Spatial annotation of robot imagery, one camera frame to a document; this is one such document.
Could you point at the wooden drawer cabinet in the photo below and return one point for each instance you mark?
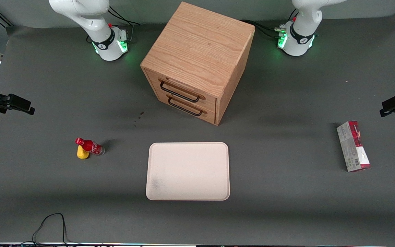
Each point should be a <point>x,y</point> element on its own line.
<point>201,48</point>

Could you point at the aluminium frame rail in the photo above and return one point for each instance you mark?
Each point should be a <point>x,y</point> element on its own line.
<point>1,18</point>

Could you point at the beige plastic tray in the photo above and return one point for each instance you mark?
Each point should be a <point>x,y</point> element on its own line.
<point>188,171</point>

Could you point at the dark grey table mat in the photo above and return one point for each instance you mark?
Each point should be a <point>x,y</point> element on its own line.
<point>286,206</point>

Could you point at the yellow lemon toy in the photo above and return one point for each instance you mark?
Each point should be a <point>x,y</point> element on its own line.
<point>82,154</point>

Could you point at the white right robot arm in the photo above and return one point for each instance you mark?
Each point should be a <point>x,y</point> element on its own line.
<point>94,20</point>

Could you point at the wooden drawer front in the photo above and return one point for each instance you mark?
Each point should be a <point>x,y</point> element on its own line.
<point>190,90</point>
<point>197,113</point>

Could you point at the red and grey carton box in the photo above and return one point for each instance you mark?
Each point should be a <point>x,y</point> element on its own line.
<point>353,147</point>

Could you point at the red coke bottle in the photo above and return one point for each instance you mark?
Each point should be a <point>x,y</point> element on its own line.
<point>90,146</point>

